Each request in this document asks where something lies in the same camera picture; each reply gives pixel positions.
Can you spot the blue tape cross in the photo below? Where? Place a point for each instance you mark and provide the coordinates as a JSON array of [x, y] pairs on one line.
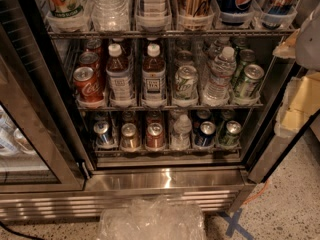
[[233, 224]]

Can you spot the gold can bottom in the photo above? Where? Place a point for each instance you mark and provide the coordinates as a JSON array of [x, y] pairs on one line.
[[129, 136]]

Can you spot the tea bottle top shelf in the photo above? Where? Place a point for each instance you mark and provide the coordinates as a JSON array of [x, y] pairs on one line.
[[153, 0]]

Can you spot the right tea bottle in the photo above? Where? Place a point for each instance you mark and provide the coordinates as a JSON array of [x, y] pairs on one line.
[[153, 74]]

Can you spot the pepsi can bottom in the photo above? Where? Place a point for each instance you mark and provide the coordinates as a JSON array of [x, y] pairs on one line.
[[205, 134]]

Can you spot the water bottle middle shelf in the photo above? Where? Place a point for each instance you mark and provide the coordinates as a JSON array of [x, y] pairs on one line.
[[221, 70]]

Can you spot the front 7up can middle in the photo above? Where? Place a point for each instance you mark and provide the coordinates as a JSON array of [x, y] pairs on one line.
[[186, 78]]

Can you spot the water bottle bottom shelf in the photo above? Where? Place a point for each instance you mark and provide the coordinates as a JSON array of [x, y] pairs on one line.
[[180, 136]]

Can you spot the water bottle top shelf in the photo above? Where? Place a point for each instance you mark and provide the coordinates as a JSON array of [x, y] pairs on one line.
[[110, 15]]

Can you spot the blue can bottom left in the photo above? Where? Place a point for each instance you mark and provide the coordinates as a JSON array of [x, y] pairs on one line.
[[103, 131]]

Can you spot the blue can top right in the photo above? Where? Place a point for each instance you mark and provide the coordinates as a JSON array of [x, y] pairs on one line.
[[274, 11]]

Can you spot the rear 7up can middle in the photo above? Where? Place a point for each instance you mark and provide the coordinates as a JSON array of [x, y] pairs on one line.
[[183, 57]]

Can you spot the fridge glass door left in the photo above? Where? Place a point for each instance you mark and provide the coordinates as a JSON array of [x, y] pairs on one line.
[[34, 155]]

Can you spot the coca-cola can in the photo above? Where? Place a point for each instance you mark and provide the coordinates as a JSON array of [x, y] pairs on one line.
[[90, 59], [87, 84], [94, 45]]

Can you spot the water bottle shelf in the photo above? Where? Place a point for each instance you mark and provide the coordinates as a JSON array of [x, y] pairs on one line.
[[110, 15], [221, 70], [180, 136]]

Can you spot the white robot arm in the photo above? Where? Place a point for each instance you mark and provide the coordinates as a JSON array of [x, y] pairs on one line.
[[307, 49]]

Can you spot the rear green can middle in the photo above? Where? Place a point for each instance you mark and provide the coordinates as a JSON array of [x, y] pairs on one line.
[[245, 57]]

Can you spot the front green can middle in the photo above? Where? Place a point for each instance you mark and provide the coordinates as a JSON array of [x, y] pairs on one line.
[[248, 81]]

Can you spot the blue can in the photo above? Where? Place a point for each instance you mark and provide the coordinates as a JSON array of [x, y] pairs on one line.
[[103, 131], [274, 11]]

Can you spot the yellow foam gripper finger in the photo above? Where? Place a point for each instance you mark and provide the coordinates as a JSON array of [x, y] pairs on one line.
[[286, 49], [301, 100]]

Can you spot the green can bottom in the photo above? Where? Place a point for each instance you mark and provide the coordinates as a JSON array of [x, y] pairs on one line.
[[230, 133]]

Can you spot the stainless steel fridge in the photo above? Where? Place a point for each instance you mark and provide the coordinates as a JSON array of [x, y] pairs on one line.
[[216, 178]]

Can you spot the clear plastic bag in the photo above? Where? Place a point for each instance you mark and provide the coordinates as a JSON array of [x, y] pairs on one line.
[[156, 219]]

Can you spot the red can bottom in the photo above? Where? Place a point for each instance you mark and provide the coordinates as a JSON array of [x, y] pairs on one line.
[[155, 137]]

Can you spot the left tea bottle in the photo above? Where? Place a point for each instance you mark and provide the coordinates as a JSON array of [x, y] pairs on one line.
[[118, 73]]

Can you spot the front coca-cola can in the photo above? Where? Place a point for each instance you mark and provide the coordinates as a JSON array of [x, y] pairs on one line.
[[87, 84]]

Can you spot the green can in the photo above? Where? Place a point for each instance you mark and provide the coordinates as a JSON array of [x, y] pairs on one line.
[[230, 133], [245, 57], [248, 81]]

